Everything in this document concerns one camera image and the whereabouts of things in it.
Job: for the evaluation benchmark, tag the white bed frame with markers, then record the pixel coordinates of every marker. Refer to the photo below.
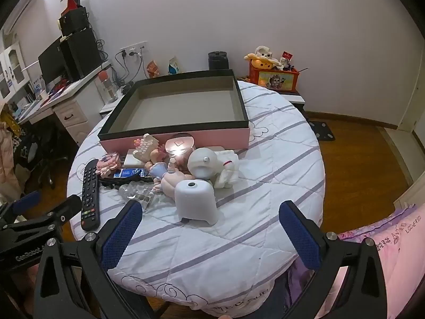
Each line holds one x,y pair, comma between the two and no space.
411,194

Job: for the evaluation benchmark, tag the blue white bag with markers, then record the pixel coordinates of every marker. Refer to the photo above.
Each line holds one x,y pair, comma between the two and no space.
173,65

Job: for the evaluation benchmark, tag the pink padded jacket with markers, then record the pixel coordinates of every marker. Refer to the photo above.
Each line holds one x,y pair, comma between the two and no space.
6,166

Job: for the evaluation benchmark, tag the black office chair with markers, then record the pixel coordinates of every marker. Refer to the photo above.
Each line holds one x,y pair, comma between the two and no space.
40,153

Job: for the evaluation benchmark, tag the round table striped cloth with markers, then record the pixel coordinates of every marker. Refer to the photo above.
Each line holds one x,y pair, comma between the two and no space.
232,246

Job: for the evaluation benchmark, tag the white door frame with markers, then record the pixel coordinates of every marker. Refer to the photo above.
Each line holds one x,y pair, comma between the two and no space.
413,99

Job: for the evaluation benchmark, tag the clear bottle pink lid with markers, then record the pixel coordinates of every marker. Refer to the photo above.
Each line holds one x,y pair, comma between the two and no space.
109,86

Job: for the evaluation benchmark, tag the pink baby doll figure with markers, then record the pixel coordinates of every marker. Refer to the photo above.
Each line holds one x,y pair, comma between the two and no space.
171,181

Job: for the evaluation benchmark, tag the white wall socket strip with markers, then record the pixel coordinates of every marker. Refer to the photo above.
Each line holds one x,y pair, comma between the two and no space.
134,49

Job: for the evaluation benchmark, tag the pink storage box black rim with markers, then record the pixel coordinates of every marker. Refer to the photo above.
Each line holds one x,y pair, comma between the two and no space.
186,106

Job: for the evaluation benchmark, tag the white astronaut figurine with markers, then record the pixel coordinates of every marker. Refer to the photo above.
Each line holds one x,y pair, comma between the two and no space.
202,162

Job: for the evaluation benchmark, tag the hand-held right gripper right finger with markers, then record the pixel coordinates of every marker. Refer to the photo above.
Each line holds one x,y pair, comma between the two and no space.
300,236

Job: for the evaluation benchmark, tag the red white packet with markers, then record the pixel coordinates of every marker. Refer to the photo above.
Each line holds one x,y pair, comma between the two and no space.
287,56

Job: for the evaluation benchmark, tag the white air conditioner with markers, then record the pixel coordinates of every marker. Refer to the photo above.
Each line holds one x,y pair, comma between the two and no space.
21,13

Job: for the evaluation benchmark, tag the small blue dress doll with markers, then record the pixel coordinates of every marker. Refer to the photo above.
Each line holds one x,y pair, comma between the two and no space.
159,170

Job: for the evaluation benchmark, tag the red cloth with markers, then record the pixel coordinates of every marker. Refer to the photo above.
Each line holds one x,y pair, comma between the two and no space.
56,86

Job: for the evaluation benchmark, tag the black remote control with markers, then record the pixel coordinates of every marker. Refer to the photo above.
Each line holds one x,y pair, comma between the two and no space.
89,199

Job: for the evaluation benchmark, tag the stack of books and papers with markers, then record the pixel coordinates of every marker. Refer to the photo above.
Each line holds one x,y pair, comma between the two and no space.
30,101

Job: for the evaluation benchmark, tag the white glass door cabinet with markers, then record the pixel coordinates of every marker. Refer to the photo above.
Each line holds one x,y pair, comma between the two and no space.
10,69

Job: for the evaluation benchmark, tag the red toy box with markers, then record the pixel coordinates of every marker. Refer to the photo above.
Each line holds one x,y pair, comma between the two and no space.
275,79

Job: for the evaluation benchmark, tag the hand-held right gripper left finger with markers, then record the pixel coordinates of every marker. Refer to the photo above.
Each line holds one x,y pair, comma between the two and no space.
121,236

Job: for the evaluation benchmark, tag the white desk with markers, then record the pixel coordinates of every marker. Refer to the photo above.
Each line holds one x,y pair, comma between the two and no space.
69,114

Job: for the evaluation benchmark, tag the black computer tower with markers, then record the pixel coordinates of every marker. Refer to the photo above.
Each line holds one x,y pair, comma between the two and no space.
81,55

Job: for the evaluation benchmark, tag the white power adapter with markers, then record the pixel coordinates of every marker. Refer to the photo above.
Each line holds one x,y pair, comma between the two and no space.
134,160

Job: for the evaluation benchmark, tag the rose gold round container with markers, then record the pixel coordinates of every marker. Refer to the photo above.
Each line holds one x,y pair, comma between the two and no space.
179,144

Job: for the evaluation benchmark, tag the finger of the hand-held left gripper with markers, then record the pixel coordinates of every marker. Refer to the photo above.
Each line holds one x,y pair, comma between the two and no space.
63,211
28,202

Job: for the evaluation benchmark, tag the white and yellow plush toy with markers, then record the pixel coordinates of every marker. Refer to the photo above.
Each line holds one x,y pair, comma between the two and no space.
262,58

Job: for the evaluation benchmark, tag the white desk lamp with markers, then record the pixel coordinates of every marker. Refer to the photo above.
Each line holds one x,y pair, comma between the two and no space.
30,68

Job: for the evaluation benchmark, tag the white dome-shaped holder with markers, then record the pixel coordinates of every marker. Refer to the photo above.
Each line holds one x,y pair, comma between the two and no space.
196,206

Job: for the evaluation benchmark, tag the small black speaker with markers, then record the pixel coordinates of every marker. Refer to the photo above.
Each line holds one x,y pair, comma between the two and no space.
74,21

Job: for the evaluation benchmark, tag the black computer monitor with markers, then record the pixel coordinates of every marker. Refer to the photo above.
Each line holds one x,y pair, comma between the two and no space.
49,61

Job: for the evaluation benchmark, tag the pink printed bedding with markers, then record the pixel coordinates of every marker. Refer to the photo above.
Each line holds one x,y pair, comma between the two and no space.
398,256

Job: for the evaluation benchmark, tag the red triangular box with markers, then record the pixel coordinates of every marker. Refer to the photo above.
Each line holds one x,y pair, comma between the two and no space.
71,1

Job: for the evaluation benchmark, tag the small orange-haired doll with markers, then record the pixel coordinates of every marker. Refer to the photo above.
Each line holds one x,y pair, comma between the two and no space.
156,155

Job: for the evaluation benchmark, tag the orange snack bag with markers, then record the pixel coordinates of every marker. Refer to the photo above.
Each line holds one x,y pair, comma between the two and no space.
152,69

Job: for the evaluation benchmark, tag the cream block toy pink studs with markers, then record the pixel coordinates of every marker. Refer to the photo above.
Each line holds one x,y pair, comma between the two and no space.
146,148

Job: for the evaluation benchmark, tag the black kettle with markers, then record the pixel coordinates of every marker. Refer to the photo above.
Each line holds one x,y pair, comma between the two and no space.
218,60

